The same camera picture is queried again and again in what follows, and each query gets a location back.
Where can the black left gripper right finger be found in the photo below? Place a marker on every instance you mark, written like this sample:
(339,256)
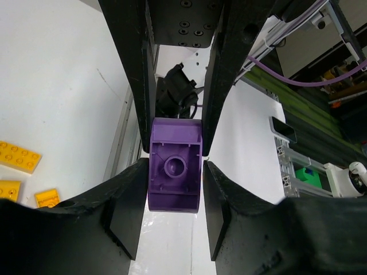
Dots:
(311,235)

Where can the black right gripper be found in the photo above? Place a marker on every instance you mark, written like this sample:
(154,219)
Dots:
(185,23)

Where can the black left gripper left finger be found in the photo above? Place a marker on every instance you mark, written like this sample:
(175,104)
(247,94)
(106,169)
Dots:
(96,232)

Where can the purple lego brick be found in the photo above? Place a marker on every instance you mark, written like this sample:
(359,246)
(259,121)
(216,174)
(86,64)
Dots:
(175,165)

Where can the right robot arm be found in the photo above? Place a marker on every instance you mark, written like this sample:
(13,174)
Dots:
(176,92)

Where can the green printed part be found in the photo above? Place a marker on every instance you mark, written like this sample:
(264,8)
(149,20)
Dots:
(309,176)

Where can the yellow lego brick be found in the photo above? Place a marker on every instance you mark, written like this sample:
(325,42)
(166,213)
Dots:
(48,198)
(9,189)

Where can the yellow lego brick upper left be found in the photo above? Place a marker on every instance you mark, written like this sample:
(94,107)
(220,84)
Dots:
(9,189)

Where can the yellow lego plate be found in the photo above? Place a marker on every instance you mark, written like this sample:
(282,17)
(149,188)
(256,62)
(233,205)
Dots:
(18,158)

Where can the white security camera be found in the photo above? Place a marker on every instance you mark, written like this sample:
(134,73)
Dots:
(351,182)

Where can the aluminium frame rail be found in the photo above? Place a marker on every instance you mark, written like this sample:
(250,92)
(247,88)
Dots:
(126,146)

